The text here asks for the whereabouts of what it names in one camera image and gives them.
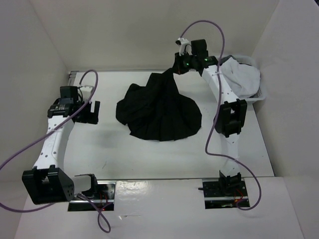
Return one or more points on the white plastic basket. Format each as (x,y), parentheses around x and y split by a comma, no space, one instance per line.
(254,82)

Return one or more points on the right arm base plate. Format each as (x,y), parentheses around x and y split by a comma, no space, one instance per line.
(217,198)

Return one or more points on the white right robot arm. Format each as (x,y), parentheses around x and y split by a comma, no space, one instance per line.
(231,111)

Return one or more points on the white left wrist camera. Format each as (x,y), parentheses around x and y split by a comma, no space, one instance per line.
(84,92)

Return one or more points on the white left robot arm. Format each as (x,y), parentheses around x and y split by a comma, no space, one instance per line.
(47,182)

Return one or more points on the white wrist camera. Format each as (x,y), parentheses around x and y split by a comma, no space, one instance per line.
(183,43)
(84,92)

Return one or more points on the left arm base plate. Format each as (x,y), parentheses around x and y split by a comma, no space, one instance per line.
(102,199)

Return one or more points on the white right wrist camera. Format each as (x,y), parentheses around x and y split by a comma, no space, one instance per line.
(183,43)

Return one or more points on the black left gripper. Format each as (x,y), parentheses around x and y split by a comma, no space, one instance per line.
(91,117)

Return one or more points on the white skirt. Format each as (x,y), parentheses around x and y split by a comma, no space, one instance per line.
(241,77)

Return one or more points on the black skirt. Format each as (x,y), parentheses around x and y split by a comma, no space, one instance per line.
(157,111)

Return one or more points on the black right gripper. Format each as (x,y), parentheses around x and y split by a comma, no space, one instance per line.
(177,67)

